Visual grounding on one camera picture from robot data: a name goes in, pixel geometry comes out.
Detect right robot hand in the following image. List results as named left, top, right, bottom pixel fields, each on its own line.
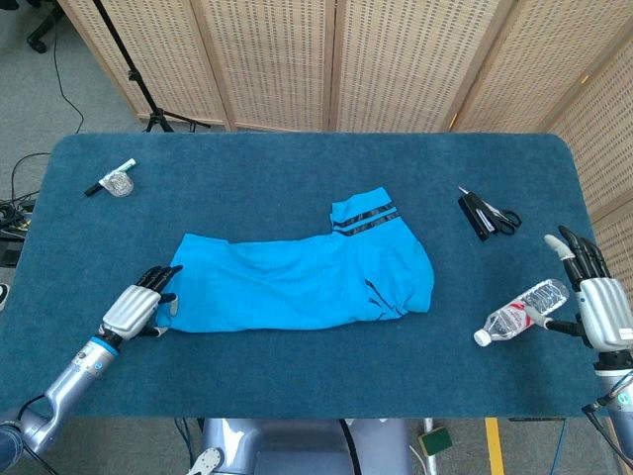
left=523, top=225, right=633, bottom=353

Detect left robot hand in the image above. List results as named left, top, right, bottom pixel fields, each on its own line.
left=96, top=264, right=184, bottom=348

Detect blue printed t-shirt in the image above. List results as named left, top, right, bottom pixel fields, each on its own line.
left=157, top=186, right=435, bottom=333

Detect clear plastic water bottle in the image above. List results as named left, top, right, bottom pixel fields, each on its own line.
left=473, top=278, right=570, bottom=346

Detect black marker white cap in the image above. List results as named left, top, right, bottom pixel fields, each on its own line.
left=83, top=157, right=137, bottom=198

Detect black scissors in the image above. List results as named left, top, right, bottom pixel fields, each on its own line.
left=457, top=185, right=523, bottom=237

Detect black floor box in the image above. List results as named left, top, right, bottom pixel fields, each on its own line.
left=0, top=240, right=24, bottom=268

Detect black stapler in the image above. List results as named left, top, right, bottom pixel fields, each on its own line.
left=457, top=193, right=496, bottom=242

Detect white perforated plate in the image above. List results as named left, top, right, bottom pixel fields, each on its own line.
left=186, top=447, right=225, bottom=475

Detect yellow floor tape strip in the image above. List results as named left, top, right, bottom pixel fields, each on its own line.
left=484, top=418, right=505, bottom=475

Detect dark blue table carpet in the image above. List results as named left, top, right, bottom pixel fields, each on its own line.
left=0, top=131, right=629, bottom=422

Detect green and yellow pad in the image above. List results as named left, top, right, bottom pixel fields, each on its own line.
left=417, top=426, right=454, bottom=456

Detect blue-grey robot torso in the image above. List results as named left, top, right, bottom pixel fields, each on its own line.
left=200, top=418, right=411, bottom=475

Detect silver table leg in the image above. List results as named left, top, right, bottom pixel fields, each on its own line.
left=422, top=418, right=439, bottom=475

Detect black tripod stand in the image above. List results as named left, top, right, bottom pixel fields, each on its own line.
left=91, top=0, right=212, bottom=134

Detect black office chair base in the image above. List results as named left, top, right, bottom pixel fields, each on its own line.
left=27, top=0, right=65, bottom=54

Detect wicker folding screen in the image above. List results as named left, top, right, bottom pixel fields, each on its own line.
left=58, top=0, right=633, bottom=466

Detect blue cable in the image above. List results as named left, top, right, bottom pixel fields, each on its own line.
left=556, top=419, right=569, bottom=475

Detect tangled cable bundle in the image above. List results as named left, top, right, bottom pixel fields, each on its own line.
left=0, top=152, right=50, bottom=238

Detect black floor cable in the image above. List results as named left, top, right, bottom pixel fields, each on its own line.
left=51, top=24, right=85, bottom=135

